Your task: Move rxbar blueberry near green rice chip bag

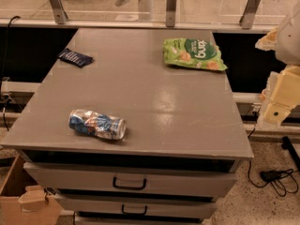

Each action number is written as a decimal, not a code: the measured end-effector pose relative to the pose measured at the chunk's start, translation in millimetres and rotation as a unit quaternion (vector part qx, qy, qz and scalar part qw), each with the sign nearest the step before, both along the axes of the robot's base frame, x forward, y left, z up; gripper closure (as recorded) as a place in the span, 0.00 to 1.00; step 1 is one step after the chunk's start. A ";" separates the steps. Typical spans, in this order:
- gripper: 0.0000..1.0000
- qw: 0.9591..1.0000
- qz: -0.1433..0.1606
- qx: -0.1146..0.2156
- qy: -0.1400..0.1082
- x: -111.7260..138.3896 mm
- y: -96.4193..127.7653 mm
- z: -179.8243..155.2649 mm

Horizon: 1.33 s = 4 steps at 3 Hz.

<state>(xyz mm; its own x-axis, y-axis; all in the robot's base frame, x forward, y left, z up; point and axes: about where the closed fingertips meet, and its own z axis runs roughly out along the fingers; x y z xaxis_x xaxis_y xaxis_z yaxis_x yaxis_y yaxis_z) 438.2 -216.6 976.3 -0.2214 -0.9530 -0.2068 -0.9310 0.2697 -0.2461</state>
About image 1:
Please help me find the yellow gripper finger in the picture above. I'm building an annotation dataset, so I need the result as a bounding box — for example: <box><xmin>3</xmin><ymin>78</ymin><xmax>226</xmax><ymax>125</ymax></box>
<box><xmin>260</xmin><ymin>65</ymin><xmax>300</xmax><ymax>126</ymax></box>
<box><xmin>255</xmin><ymin>28</ymin><xmax>278</xmax><ymax>51</ymax></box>

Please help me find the dark blue rxbar wrapper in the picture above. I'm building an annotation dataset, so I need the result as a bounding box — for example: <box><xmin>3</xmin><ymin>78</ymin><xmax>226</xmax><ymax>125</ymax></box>
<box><xmin>58</xmin><ymin>48</ymin><xmax>94</xmax><ymax>68</ymax></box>

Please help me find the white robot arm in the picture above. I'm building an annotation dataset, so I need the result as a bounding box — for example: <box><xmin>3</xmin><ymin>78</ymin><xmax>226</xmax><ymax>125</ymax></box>
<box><xmin>255</xmin><ymin>2</ymin><xmax>300</xmax><ymax>126</ymax></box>

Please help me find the green rice chip bag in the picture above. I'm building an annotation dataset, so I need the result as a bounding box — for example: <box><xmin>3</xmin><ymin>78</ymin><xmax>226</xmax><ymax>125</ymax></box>
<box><xmin>163</xmin><ymin>38</ymin><xmax>227</xmax><ymax>71</ymax></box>

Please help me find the black bar on floor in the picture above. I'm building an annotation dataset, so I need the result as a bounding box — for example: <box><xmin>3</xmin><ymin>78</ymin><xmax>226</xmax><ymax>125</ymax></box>
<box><xmin>281</xmin><ymin>136</ymin><xmax>300</xmax><ymax>171</ymax></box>

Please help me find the top grey drawer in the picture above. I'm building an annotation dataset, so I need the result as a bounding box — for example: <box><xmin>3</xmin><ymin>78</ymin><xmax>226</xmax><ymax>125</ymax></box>
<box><xmin>23</xmin><ymin>162</ymin><xmax>236</xmax><ymax>198</ymax></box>

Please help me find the grey drawer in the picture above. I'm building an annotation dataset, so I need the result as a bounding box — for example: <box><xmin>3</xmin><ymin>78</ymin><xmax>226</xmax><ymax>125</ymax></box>
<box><xmin>54</xmin><ymin>194</ymin><xmax>217</xmax><ymax>219</ymax></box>
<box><xmin>23</xmin><ymin>162</ymin><xmax>236</xmax><ymax>198</ymax></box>

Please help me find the crushed blue soda can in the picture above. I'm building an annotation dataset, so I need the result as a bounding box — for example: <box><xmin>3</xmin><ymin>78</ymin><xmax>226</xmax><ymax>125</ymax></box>
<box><xmin>68</xmin><ymin>109</ymin><xmax>127</xmax><ymax>141</ymax></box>

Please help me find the brown cardboard box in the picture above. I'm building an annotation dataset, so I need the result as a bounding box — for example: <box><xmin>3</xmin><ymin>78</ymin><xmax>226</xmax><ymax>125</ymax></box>
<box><xmin>0</xmin><ymin>156</ymin><xmax>62</xmax><ymax>225</ymax></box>

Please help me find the right metal rail bracket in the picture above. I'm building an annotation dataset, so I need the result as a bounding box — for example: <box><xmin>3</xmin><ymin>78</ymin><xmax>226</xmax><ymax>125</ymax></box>
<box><xmin>239</xmin><ymin>0</ymin><xmax>261</xmax><ymax>29</ymax></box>

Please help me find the metal rail bracket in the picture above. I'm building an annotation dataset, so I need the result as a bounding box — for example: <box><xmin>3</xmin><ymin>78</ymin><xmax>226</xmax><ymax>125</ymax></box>
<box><xmin>239</xmin><ymin>0</ymin><xmax>261</xmax><ymax>29</ymax></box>
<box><xmin>49</xmin><ymin>0</ymin><xmax>68</xmax><ymax>24</ymax></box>
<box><xmin>165</xmin><ymin>0</ymin><xmax>177</xmax><ymax>27</ymax></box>

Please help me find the black power adapter with cable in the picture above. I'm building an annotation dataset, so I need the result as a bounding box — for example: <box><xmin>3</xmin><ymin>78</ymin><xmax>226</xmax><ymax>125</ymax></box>
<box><xmin>247</xmin><ymin>162</ymin><xmax>299</xmax><ymax>198</ymax></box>

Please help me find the middle metal rail bracket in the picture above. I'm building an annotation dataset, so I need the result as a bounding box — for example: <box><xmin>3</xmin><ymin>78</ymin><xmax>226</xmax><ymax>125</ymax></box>
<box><xmin>165</xmin><ymin>0</ymin><xmax>177</xmax><ymax>27</ymax></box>

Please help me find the black top drawer handle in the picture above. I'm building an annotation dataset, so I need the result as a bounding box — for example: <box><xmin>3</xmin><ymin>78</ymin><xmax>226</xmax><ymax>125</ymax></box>
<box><xmin>112</xmin><ymin>177</ymin><xmax>147</xmax><ymax>190</ymax></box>

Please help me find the black drawer handle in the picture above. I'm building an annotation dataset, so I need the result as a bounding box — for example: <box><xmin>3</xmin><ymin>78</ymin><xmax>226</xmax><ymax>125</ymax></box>
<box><xmin>121</xmin><ymin>204</ymin><xmax>148</xmax><ymax>216</ymax></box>
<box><xmin>112</xmin><ymin>177</ymin><xmax>147</xmax><ymax>190</ymax></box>

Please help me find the left metal rail bracket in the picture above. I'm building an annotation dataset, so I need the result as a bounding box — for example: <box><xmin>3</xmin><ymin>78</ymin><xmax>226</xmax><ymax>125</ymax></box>
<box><xmin>49</xmin><ymin>0</ymin><xmax>68</xmax><ymax>24</ymax></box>

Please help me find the black cable at left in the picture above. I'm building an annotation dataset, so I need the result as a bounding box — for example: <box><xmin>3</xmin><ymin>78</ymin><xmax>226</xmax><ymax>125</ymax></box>
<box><xmin>0</xmin><ymin>15</ymin><xmax>22</xmax><ymax>80</ymax></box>

